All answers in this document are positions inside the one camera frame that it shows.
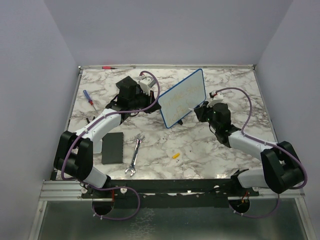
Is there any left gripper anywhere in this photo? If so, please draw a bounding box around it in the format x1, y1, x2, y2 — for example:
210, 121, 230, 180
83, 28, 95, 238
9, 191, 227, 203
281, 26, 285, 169
129, 88, 162, 114

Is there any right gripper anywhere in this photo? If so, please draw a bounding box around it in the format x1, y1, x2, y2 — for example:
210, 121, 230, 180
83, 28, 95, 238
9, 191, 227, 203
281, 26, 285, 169
195, 100, 220, 131

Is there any blue framed whiteboard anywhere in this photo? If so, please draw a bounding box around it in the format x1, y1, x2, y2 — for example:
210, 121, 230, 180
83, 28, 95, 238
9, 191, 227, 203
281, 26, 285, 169
158, 68, 206, 129

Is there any yellow marker cap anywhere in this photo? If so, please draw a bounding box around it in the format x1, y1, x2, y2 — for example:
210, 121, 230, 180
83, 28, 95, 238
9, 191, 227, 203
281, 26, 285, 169
172, 153, 180, 159

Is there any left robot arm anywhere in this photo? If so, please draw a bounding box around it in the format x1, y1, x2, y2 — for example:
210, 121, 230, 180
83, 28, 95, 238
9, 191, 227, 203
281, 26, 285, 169
53, 71, 161, 198

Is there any blue red screwdriver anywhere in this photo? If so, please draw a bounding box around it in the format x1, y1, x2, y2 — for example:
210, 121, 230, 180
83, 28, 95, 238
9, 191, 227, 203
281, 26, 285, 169
82, 90, 97, 111

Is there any black rectangular box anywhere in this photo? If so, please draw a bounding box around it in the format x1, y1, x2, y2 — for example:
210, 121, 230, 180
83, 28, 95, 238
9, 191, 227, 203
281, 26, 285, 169
101, 132, 124, 165

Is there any small white container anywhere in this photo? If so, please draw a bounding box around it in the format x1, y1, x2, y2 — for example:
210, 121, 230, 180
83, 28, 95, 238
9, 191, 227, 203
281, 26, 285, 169
93, 139, 103, 154

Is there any silver open-end wrench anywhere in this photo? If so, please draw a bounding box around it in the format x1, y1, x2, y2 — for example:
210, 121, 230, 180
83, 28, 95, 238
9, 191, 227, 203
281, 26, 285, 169
125, 133, 145, 177

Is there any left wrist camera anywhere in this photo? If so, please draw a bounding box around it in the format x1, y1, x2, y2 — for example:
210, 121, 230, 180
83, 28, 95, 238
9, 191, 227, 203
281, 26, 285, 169
139, 75, 156, 95

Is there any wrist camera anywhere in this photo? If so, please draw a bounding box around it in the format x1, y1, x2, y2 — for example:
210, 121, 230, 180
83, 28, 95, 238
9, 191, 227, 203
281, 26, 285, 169
207, 91, 224, 108
139, 75, 156, 95

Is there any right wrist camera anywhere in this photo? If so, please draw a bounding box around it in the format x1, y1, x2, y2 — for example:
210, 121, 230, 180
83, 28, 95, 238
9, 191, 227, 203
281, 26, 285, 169
207, 91, 224, 108

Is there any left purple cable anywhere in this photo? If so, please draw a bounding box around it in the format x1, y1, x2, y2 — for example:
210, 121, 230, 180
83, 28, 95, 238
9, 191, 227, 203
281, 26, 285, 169
61, 70, 161, 222

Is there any purple cable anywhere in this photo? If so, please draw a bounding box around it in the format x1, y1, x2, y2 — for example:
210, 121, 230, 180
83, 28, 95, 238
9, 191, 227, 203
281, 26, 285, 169
61, 70, 161, 222
216, 87, 309, 218

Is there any red marker on rail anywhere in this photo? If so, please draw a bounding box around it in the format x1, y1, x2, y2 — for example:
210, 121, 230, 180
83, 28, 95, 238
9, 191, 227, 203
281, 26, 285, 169
101, 66, 117, 70

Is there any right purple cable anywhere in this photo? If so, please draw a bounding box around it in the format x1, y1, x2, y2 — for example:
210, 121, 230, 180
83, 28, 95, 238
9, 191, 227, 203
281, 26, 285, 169
216, 87, 309, 218

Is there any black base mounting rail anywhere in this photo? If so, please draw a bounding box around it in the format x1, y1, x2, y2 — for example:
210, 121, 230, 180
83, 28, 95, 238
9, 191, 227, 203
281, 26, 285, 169
82, 176, 261, 210

